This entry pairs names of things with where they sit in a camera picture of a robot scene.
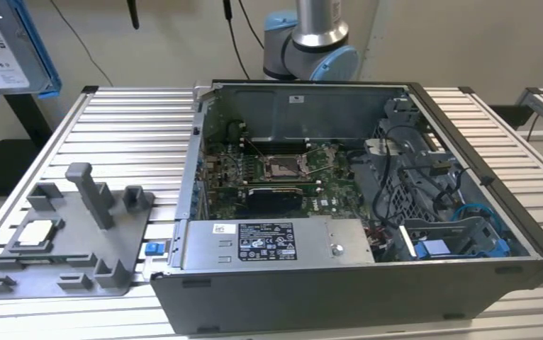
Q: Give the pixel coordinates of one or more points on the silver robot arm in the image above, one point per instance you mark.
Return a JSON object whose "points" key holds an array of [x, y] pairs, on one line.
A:
{"points": [[319, 28]]}

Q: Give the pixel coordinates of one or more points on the disk bay with blue rails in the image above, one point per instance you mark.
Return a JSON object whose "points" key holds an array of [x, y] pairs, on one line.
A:
{"points": [[442, 230]]}

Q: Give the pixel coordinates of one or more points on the CPU socket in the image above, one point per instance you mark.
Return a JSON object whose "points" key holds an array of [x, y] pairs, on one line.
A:
{"points": [[283, 168]]}

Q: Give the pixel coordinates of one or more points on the black expansion slot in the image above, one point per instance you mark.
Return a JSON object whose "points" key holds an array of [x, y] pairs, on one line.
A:
{"points": [[280, 182]]}

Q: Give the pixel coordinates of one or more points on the thin locking lever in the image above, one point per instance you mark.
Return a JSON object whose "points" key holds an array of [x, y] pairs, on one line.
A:
{"points": [[257, 148]]}

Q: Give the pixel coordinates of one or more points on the black RAM slot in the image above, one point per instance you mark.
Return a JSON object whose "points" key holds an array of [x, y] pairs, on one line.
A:
{"points": [[276, 141], [276, 146]]}

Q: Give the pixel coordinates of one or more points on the black graphics card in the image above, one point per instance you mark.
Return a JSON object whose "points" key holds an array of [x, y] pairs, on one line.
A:
{"points": [[273, 202]]}

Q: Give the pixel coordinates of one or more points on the green motherboard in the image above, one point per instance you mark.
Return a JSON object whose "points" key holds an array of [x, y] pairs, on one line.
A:
{"points": [[337, 202]]}

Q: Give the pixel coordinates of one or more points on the silver power supply unit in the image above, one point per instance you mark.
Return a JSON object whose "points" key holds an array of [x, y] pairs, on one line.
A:
{"points": [[309, 248]]}

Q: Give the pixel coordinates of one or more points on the grey metal drive cage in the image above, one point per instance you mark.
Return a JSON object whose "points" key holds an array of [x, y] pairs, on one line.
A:
{"points": [[408, 198]]}

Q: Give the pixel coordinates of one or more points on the small blue latch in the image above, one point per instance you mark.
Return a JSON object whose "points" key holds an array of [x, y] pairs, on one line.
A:
{"points": [[153, 248]]}

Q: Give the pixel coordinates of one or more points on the black open PC case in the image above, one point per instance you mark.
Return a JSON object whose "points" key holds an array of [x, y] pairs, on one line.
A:
{"points": [[299, 301]]}

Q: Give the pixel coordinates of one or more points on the grey plastic parts rack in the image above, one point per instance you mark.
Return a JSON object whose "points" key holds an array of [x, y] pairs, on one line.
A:
{"points": [[72, 226]]}

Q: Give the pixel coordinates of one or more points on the black antenna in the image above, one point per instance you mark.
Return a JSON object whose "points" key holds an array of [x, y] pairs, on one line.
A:
{"points": [[227, 8], [133, 14]]}

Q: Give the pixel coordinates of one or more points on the silver CPU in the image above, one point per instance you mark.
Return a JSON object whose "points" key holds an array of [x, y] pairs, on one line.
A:
{"points": [[37, 232]]}

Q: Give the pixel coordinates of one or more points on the black box under table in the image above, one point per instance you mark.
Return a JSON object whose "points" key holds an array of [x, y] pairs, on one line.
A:
{"points": [[512, 117]]}

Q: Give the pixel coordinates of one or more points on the black stand with base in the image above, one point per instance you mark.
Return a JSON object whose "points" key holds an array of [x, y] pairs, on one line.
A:
{"points": [[29, 117]]}

